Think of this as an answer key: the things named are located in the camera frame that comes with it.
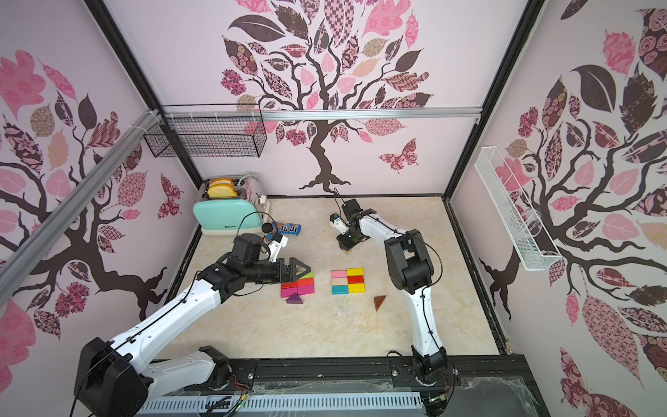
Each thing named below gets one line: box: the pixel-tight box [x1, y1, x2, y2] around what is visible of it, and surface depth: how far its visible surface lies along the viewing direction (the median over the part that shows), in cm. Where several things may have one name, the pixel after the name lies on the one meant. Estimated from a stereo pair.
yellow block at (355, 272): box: [346, 267, 364, 277], surface depth 97 cm
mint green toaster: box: [192, 173, 265, 237], surface depth 101 cm
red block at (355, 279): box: [347, 275, 364, 285], surface depth 94 cm
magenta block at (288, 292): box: [280, 287, 298, 298], surface depth 92 cm
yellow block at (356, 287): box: [348, 283, 366, 294], surface depth 93 cm
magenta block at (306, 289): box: [297, 284, 316, 297], surface depth 92 cm
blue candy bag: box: [271, 222, 302, 236], surface depth 109 cm
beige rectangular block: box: [331, 278, 349, 286], surface depth 95 cm
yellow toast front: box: [207, 185, 239, 199], surface depth 99 cm
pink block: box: [330, 270, 348, 279], surface depth 97 cm
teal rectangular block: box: [331, 284, 349, 295], surface depth 92 cm
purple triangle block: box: [285, 292, 304, 305], surface depth 89 cm
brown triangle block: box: [374, 295, 387, 312], surface depth 88 cm
